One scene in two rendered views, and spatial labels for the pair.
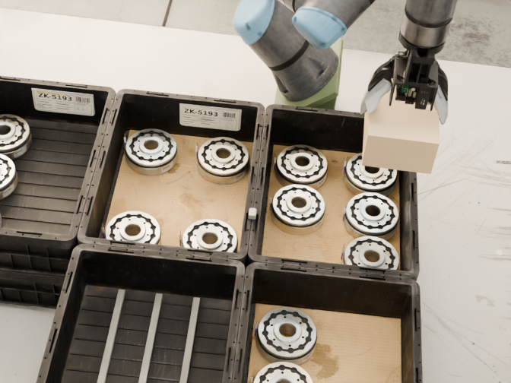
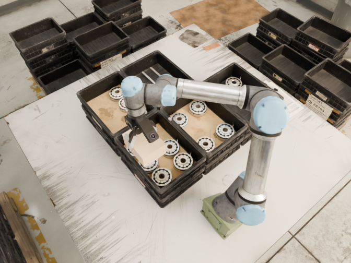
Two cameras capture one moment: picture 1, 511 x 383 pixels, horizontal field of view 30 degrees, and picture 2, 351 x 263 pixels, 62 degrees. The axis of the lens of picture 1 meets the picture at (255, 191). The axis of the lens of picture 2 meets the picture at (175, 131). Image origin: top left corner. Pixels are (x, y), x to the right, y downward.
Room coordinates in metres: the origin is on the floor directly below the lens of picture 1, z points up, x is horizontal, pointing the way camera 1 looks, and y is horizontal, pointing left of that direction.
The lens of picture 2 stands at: (1.84, -0.60, 2.19)
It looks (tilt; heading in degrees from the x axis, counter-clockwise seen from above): 55 degrees down; 139
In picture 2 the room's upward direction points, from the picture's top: straight up
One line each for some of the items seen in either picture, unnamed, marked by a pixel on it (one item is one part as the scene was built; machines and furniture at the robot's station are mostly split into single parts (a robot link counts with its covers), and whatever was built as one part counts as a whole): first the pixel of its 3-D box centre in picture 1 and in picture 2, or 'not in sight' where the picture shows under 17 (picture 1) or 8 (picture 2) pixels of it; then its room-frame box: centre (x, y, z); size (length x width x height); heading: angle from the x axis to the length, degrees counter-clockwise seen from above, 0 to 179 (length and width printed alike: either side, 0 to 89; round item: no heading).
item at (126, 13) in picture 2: not in sight; (120, 20); (-0.54, 0.72, 0.37); 0.40 x 0.30 x 0.45; 87
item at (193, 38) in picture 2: not in sight; (192, 37); (0.47, 0.78, 0.71); 0.22 x 0.19 x 0.01; 177
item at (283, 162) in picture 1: (302, 163); (183, 160); (1.31, -0.09, 0.86); 0.10 x 0.10 x 0.01
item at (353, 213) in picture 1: (372, 213); (148, 162); (1.19, -0.23, 0.86); 0.10 x 0.10 x 0.01
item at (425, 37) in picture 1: (427, 24); (135, 107); (1.19, -0.25, 1.32); 0.08 x 0.08 x 0.05
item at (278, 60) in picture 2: not in sight; (284, 76); (1.05, 1.38, 0.31); 0.40 x 0.30 x 0.34; 177
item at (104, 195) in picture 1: (177, 189); (202, 123); (1.20, 0.15, 0.87); 0.40 x 0.30 x 0.11; 178
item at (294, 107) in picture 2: not in sight; (275, 100); (1.31, 0.74, 0.70); 0.33 x 0.23 x 0.01; 177
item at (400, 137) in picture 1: (400, 121); (144, 143); (1.22, -0.24, 1.08); 0.16 x 0.12 x 0.07; 177
